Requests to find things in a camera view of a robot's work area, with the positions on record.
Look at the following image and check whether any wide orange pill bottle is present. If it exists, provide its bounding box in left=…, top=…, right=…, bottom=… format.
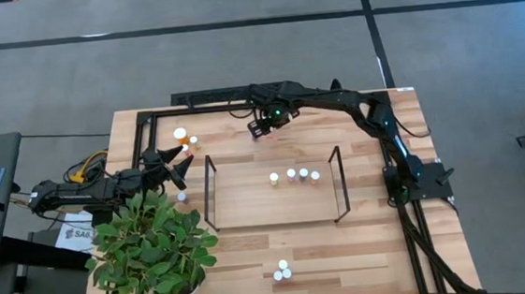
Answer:
left=172, top=125, right=192, bottom=147

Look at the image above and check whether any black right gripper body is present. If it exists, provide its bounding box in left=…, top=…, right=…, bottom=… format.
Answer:
left=258, top=95, right=302, bottom=128

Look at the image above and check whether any wooden shelf black metal frame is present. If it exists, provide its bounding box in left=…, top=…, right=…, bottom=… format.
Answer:
left=198, top=143, right=353, bottom=234

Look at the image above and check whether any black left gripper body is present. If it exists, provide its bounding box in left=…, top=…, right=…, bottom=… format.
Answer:
left=121, top=146, right=178, bottom=197

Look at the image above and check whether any yellow power cable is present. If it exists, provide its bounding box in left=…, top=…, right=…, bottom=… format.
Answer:
left=66, top=149, right=111, bottom=185

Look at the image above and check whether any green potted plant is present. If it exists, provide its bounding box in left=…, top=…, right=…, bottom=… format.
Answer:
left=78, top=183, right=224, bottom=294

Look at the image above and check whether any white printed paper sign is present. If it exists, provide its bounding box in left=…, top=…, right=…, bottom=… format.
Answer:
left=52, top=223, right=96, bottom=257

